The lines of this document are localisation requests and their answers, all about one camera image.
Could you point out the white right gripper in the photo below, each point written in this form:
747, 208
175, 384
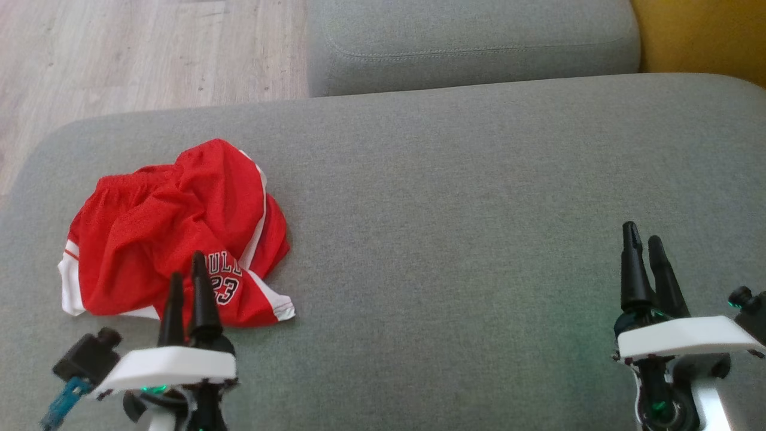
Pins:
682, 338

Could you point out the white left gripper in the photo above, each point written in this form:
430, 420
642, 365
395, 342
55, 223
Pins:
173, 368

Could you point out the red garment with striped trim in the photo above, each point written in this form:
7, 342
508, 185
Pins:
125, 251

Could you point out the red shorts with Bulls logo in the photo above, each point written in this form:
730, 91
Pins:
221, 179

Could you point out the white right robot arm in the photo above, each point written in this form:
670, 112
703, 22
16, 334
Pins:
712, 407

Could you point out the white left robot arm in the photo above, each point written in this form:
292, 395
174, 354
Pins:
160, 424

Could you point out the wide yellow sofa backrest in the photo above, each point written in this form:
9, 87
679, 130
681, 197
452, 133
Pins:
706, 36

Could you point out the medium grey sofa seat cushion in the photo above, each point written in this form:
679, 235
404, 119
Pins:
467, 48

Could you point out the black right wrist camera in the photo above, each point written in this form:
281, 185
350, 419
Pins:
751, 311

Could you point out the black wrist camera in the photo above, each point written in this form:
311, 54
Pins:
751, 311
87, 356

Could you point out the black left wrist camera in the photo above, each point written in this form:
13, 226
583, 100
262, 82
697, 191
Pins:
87, 356

